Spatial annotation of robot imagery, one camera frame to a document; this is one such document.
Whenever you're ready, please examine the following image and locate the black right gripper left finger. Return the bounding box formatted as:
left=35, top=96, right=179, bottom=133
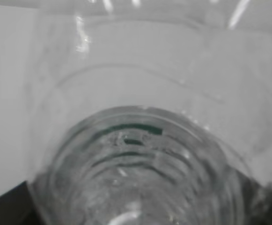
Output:
left=0, top=182, right=43, bottom=225

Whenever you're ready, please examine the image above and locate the clear bottle green label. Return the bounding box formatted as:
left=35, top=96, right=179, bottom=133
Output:
left=25, top=0, right=272, bottom=225

